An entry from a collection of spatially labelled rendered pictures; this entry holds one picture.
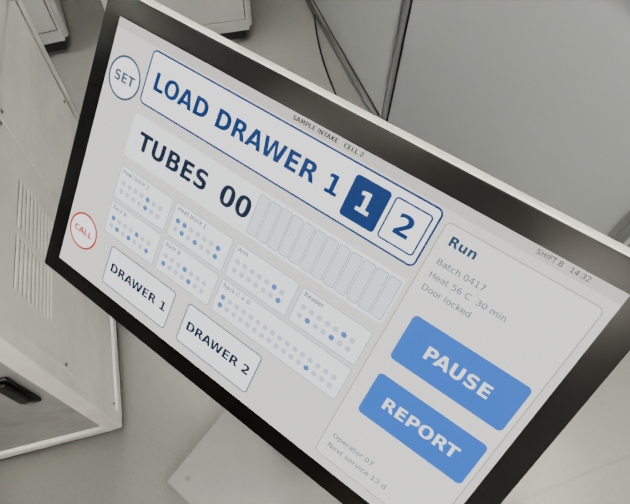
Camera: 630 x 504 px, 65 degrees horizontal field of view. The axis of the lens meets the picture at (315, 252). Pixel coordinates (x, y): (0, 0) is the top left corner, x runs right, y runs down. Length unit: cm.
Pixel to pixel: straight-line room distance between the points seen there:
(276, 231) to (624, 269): 26
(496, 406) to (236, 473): 110
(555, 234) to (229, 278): 27
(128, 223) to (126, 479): 109
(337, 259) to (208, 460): 111
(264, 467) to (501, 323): 112
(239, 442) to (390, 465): 102
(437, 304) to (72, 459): 134
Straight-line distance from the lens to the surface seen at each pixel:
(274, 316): 45
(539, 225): 37
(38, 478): 163
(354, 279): 40
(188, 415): 153
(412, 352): 40
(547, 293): 38
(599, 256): 37
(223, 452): 146
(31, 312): 108
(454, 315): 39
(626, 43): 110
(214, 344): 50
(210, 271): 47
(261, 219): 43
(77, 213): 59
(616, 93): 112
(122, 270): 55
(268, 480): 144
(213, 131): 45
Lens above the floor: 146
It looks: 58 degrees down
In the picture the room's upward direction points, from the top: 3 degrees clockwise
